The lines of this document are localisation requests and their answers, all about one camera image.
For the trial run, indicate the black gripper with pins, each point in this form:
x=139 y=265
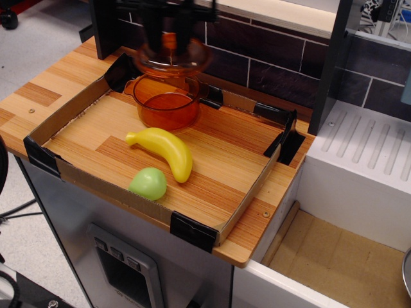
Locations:
x=153 y=24

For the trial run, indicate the orange transparent pot lid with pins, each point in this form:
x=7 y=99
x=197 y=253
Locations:
x=167 y=63

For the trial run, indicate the orange transparent pot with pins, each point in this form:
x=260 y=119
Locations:
x=167 y=103

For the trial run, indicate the yellow plastic banana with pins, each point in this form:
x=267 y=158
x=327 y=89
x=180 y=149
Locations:
x=168 y=146

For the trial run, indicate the green plastic pear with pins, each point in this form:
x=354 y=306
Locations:
x=149 y=183

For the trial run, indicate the black chair wheel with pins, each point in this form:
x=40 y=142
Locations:
x=9 y=19

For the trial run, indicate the cardboard fence with black tape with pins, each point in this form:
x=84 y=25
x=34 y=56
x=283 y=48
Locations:
x=245 y=157

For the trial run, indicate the silver toy dishwasher front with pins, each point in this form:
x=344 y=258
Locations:
x=121 y=260

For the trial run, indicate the white toy sink unit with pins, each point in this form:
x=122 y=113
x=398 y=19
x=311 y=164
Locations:
x=339 y=237

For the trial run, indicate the metal bowl edge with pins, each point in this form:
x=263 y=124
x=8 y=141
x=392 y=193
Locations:
x=406 y=270

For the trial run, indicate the dark grey vertical post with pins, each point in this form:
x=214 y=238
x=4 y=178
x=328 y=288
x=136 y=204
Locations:
x=322 y=104

